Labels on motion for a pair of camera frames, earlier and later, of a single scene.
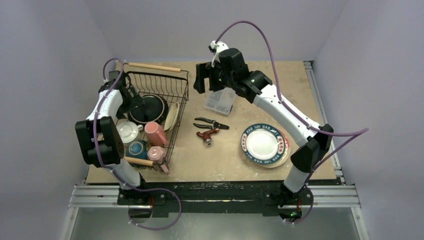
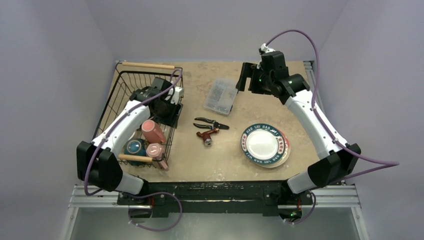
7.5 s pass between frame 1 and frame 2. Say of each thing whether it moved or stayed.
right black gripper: moved
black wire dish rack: stayed
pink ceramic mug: stayed
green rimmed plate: stayed
